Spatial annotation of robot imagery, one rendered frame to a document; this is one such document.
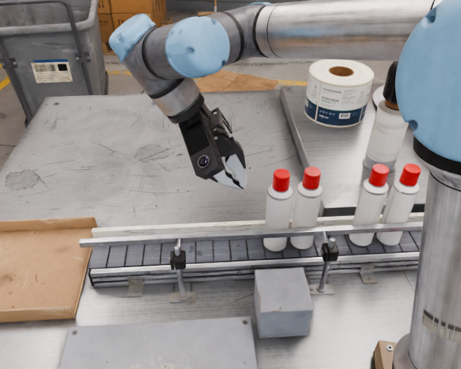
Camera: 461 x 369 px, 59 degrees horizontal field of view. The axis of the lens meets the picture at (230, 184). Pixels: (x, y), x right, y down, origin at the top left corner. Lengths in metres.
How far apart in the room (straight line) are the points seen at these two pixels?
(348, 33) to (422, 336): 0.35
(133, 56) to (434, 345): 0.53
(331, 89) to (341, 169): 0.26
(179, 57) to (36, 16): 2.93
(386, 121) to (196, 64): 0.67
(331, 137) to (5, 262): 0.95
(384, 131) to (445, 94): 0.82
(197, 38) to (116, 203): 0.69
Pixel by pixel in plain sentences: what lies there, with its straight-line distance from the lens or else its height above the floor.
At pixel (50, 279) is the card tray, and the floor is 0.83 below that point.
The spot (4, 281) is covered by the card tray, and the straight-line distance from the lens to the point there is 1.06.
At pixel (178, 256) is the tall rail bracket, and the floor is 0.97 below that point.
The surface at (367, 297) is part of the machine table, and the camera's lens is 0.96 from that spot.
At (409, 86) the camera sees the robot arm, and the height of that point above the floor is 1.44.
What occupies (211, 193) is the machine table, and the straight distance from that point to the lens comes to 1.14.
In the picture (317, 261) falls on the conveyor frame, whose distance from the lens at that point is 0.93.
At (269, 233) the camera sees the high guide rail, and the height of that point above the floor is 0.96.
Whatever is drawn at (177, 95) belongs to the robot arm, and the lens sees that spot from 0.67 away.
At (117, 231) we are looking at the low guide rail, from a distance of 0.96.
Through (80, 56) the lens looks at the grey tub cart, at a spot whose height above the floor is 0.61.
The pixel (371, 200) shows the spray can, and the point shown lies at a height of 1.02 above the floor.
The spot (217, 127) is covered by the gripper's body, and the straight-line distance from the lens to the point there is 0.73.
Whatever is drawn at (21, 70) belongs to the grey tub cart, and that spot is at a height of 0.54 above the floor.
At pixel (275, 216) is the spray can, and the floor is 0.99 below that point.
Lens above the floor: 1.58
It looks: 40 degrees down
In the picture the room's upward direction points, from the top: straight up
